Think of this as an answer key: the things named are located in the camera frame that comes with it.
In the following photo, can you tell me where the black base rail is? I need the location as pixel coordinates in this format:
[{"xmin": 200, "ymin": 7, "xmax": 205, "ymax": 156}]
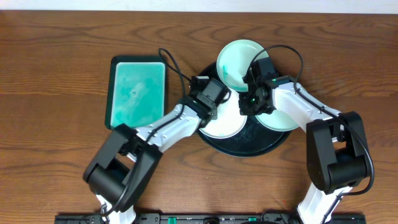
[{"xmin": 54, "ymin": 212, "xmax": 367, "ymax": 224}]

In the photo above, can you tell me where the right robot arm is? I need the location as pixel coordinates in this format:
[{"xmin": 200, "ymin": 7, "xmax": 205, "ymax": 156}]
[{"xmin": 239, "ymin": 57, "xmax": 375, "ymax": 223}]

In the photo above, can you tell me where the mint green plate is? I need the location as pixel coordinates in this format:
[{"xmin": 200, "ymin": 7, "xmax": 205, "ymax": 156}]
[
  {"xmin": 254, "ymin": 81, "xmax": 311, "ymax": 132},
  {"xmin": 216, "ymin": 39, "xmax": 264, "ymax": 92}
]

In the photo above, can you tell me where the round black tray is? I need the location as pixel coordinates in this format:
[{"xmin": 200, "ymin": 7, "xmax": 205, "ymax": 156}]
[{"xmin": 190, "ymin": 62, "xmax": 294, "ymax": 158}]

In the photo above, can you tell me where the white plate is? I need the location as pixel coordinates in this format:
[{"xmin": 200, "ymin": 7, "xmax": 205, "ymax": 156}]
[{"xmin": 199, "ymin": 89, "xmax": 248, "ymax": 139}]

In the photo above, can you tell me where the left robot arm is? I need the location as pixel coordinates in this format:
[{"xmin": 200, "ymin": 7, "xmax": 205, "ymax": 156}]
[{"xmin": 83, "ymin": 77, "xmax": 231, "ymax": 223}]

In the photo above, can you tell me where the rectangular dark green tray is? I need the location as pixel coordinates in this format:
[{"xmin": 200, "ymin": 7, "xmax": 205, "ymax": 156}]
[{"xmin": 104, "ymin": 55, "xmax": 167, "ymax": 129}]

